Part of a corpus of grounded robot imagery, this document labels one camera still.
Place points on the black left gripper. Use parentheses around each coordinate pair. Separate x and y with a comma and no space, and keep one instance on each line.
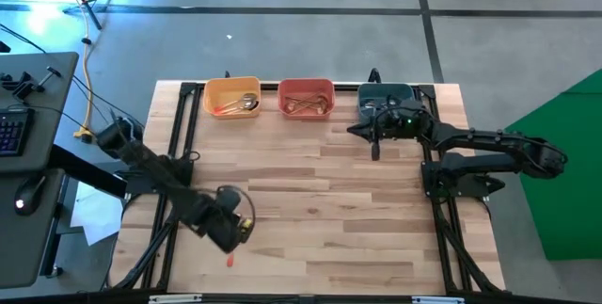
(230,233)

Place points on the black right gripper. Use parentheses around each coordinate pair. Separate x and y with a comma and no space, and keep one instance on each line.
(400,123)

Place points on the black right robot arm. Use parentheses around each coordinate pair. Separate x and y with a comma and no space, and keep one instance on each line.
(494,141)

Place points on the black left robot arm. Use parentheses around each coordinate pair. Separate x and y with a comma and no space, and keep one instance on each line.
(155,172)

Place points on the yellow tag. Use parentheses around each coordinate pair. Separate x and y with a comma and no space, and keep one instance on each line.
(245,224)

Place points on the teal plastic bin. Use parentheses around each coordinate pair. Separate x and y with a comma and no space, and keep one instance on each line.
(376,90)

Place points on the orange plastic bin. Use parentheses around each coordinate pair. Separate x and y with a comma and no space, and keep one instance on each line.
(305,86)

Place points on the silver hinge plate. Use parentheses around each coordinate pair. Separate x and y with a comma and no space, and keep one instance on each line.
(174,299)
(437,300)

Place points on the white paper sheet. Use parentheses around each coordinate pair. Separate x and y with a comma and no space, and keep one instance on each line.
(94,219)

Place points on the yellow plastic bin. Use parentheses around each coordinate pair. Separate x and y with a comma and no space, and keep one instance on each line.
(226,88)

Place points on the black desk support bar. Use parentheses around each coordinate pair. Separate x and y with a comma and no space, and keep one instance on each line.
(84,170)

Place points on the black computer mouse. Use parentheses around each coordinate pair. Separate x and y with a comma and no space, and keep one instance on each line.
(30,193)

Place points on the green floor mat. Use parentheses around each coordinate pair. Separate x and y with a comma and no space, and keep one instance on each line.
(564,177)

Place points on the grey desk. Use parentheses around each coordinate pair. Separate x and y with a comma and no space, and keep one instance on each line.
(23,247)
(52,120)

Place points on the black keyboard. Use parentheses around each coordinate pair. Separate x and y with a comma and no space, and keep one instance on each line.
(11,132)

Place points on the black clamp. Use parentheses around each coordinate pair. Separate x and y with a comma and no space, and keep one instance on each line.
(23,88)

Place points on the large black table bracket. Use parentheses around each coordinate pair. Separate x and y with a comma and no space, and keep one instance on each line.
(374,76)

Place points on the black metal table frame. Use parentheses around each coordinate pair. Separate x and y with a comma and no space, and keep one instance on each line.
(163,266)

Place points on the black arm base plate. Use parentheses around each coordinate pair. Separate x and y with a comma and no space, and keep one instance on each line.
(470,186)
(141,184)

